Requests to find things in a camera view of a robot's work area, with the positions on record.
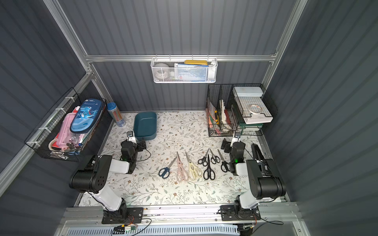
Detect teal plastic storage box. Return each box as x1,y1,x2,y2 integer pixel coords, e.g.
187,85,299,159
133,112,157,141

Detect small black scissors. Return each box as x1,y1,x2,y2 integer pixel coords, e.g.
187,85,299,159
197,149,209,167

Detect large black scissors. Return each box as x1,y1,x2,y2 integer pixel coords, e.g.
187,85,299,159
203,155,215,181

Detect blue handled scissors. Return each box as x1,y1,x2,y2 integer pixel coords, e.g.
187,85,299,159
158,157,177,179

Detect cream kitchen scissors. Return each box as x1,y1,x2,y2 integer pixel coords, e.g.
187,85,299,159
185,152,202,181

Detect pink kitchen scissors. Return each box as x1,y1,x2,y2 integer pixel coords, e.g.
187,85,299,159
176,152,189,182

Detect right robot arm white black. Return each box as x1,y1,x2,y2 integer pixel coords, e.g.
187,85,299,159
221,140,286,214

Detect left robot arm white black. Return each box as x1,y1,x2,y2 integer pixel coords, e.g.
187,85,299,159
69,140,147,213

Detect blue white box in basket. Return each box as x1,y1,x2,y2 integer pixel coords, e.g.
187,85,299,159
174,63,208,82

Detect black stapler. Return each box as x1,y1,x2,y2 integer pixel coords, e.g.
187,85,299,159
251,143,266,165

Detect colored pencil tube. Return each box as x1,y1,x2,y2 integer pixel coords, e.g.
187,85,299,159
107,102,126,127

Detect tape roll on tray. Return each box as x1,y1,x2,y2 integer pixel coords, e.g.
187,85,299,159
249,104,262,115

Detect blue shark pencil case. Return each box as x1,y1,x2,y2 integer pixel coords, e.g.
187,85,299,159
70,98,105,134

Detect pink pencil case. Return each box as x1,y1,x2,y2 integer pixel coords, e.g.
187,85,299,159
56,113,79,150

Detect white tape roll in basket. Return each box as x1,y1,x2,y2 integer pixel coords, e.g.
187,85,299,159
152,63,170,81

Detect yellow case in basket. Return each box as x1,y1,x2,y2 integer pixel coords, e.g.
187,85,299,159
184,60,208,66

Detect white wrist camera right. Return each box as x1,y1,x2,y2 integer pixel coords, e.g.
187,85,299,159
230,131,241,147

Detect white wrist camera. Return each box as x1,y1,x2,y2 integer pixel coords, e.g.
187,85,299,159
230,131,241,147
127,131,137,144

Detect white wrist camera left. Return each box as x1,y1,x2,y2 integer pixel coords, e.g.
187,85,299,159
127,131,137,144

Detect black wire desk organizer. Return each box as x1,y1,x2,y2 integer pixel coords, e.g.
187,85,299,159
206,84,278,137

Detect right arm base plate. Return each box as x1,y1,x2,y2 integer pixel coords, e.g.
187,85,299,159
218,205,261,221

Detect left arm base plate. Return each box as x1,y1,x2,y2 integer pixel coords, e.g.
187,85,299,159
101,207,144,224

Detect black wire side basket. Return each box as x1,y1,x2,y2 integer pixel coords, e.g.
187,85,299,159
24,88,107,162

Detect white wire wall basket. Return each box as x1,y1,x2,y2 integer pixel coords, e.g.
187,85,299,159
150,58,218,84

